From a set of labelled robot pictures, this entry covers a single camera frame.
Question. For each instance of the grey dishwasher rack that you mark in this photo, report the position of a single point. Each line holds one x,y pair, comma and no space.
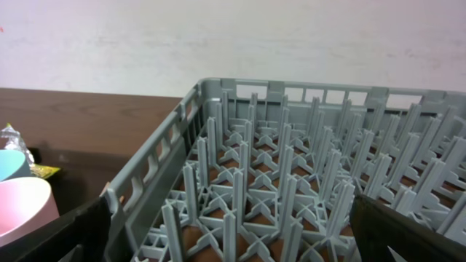
245,170

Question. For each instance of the light blue cup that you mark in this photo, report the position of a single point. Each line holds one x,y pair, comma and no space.
13,164

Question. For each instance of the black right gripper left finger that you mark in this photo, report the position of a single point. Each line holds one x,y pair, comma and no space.
79,235

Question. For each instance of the silver foil snack wrapper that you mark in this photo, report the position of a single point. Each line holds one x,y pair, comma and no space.
15,150

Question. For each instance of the pink cup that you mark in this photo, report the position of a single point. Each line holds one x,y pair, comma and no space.
27,204

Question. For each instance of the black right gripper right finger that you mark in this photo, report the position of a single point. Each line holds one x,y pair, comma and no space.
378,229

